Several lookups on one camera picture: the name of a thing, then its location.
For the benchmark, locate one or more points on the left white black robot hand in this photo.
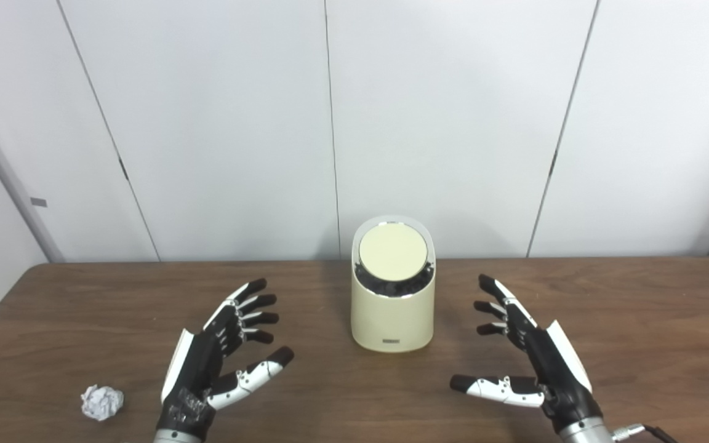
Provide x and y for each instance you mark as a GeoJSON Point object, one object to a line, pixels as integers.
{"type": "Point", "coordinates": [197, 363]}

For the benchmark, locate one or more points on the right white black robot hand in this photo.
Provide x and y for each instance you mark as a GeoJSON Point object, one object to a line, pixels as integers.
{"type": "Point", "coordinates": [554, 369]}

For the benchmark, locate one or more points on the white paper ball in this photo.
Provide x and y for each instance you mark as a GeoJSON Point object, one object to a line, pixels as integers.
{"type": "Point", "coordinates": [102, 403]}

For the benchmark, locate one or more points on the cream-colored bin body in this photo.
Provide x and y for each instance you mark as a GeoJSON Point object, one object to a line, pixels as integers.
{"type": "Point", "coordinates": [391, 320]}

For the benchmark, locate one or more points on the cream round bin lid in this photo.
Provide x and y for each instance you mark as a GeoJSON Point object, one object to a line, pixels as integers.
{"type": "Point", "coordinates": [392, 252]}

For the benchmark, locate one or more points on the black bin liner bag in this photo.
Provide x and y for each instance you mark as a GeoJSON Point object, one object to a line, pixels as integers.
{"type": "Point", "coordinates": [394, 288]}

